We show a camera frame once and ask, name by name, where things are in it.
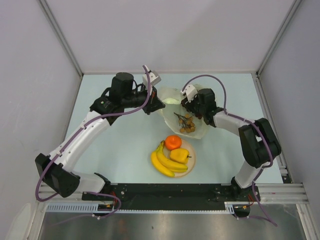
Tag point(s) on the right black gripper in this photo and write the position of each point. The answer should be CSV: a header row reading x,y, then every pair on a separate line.
x,y
189,105

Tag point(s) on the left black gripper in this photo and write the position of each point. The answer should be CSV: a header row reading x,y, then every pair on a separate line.
x,y
155,104

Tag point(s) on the brown fake grape bunch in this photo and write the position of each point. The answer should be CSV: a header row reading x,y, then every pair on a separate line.
x,y
185,123

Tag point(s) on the yellow-green plastic bag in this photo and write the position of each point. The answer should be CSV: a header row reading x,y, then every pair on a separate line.
x,y
172,98

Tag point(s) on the orange fake fruit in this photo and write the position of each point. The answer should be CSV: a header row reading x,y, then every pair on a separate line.
x,y
173,142

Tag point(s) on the yellow fake bell pepper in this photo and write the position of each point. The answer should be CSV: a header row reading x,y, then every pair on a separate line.
x,y
180,155

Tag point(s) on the cream plate with branch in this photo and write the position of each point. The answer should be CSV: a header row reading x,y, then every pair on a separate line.
x,y
191,161

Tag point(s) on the yellow fake banana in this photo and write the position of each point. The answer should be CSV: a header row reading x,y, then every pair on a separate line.
x,y
165,165

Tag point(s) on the red fake grape bunch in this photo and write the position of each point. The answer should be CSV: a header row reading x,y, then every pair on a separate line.
x,y
198,116

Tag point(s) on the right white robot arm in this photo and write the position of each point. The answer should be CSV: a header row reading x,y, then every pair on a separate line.
x,y
258,141

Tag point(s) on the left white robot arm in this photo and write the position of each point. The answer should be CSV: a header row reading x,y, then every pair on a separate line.
x,y
57,168

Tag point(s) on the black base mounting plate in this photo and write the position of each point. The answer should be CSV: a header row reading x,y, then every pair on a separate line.
x,y
176,196

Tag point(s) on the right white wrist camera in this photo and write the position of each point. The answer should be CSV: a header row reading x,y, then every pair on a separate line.
x,y
189,92

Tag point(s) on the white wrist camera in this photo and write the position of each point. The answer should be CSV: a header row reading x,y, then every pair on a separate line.
x,y
153,76
189,92

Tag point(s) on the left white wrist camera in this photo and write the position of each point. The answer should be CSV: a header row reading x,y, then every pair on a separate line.
x,y
153,76

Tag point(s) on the left corner aluminium post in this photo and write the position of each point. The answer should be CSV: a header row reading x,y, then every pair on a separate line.
x,y
49,15

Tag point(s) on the corner aluminium post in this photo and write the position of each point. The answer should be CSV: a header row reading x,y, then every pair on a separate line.
x,y
279,35
49,15

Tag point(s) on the white slotted cable duct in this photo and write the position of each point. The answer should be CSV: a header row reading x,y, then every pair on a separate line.
x,y
106,208

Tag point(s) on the right corner aluminium post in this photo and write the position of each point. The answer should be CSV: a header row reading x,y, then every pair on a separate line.
x,y
279,35

